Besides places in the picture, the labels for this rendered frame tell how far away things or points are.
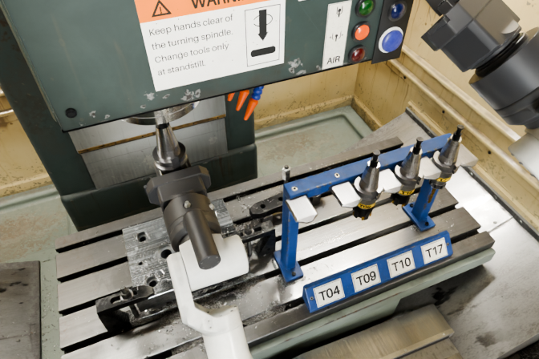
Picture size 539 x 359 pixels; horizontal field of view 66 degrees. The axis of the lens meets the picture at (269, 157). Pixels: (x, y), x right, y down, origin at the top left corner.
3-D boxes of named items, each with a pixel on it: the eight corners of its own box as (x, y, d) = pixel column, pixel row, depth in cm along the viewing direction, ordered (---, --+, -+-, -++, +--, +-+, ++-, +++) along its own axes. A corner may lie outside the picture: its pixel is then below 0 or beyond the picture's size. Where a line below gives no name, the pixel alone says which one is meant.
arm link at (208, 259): (227, 231, 77) (249, 284, 70) (170, 249, 74) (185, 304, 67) (226, 191, 70) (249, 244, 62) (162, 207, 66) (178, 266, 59)
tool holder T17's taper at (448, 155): (451, 151, 102) (459, 131, 97) (459, 163, 99) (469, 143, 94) (434, 153, 101) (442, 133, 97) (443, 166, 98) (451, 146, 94)
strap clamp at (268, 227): (275, 251, 119) (276, 219, 109) (232, 266, 116) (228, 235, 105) (271, 242, 122) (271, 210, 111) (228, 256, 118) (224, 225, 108)
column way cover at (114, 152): (232, 155, 148) (220, 18, 111) (93, 193, 135) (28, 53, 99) (228, 146, 151) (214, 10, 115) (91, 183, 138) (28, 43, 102)
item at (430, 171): (444, 176, 98) (446, 174, 98) (426, 183, 97) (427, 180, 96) (426, 157, 103) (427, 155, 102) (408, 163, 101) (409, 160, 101)
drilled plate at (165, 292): (250, 272, 110) (249, 262, 107) (140, 312, 102) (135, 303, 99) (224, 208, 125) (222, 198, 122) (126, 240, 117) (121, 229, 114)
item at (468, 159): (481, 163, 101) (482, 162, 101) (464, 170, 100) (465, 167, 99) (461, 146, 106) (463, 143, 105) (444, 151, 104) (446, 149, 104)
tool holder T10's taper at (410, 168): (408, 162, 99) (415, 141, 95) (423, 173, 97) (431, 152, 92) (395, 169, 98) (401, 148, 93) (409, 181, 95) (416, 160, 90)
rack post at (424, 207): (435, 226, 126) (468, 156, 105) (420, 231, 124) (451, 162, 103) (415, 202, 132) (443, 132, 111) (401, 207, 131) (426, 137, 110)
